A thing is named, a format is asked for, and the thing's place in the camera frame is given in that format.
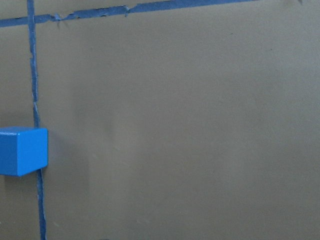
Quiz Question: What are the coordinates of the blue wooden cube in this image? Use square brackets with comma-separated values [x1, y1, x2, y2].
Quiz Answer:
[0, 126, 48, 177]

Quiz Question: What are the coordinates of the blue tape line lengthwise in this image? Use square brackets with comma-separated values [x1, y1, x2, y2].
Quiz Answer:
[27, 0, 47, 240]

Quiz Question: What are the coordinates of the blue tape line crosswise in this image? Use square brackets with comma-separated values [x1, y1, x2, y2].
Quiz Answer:
[0, 0, 261, 28]

